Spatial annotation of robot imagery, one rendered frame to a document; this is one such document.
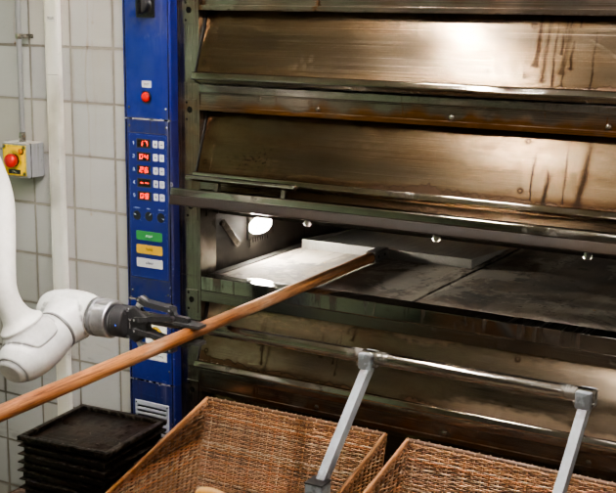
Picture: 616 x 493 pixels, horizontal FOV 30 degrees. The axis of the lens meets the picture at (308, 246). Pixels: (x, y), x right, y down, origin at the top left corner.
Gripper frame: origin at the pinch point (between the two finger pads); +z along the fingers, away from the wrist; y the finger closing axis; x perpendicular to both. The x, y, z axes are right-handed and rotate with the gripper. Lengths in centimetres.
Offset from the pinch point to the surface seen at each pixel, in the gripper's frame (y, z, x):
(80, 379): -0.6, 1.6, 38.8
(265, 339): 3.5, 10.8, -14.3
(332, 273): -1, 1, -65
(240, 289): 4, -20, -52
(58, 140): -32, -81, -52
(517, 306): 1, 52, -66
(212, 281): 3, -29, -53
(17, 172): -22, -92, -46
